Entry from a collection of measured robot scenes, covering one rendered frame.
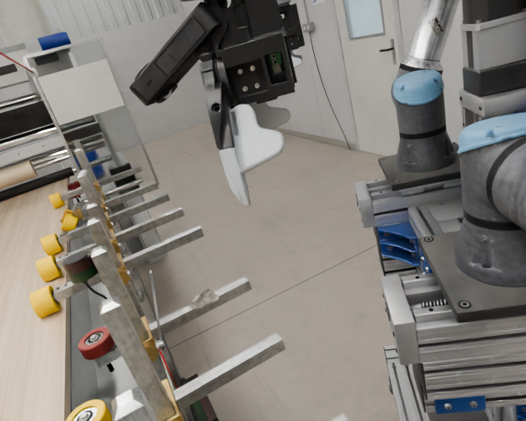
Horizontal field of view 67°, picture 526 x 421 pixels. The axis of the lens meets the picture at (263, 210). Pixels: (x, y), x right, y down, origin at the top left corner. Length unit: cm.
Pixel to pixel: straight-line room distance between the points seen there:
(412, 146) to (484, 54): 34
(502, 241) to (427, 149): 49
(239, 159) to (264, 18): 13
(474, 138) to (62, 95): 285
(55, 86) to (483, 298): 292
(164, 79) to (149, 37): 922
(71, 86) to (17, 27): 417
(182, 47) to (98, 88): 278
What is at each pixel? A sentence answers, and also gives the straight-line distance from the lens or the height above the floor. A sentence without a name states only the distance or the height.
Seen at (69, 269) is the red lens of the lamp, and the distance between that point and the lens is 95.
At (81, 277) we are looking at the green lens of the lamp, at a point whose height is 110.
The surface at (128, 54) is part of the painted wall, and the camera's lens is 954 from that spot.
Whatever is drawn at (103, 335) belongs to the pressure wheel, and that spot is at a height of 91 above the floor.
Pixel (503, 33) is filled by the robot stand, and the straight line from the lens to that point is 86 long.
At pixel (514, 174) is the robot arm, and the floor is 123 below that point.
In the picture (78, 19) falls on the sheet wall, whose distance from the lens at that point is 960.
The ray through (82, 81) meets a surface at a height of 151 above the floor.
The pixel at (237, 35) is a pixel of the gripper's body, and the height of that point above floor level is 146.
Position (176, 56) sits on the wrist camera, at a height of 146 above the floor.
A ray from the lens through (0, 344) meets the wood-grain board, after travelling 134.
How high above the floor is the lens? 146
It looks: 23 degrees down
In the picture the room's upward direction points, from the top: 16 degrees counter-clockwise
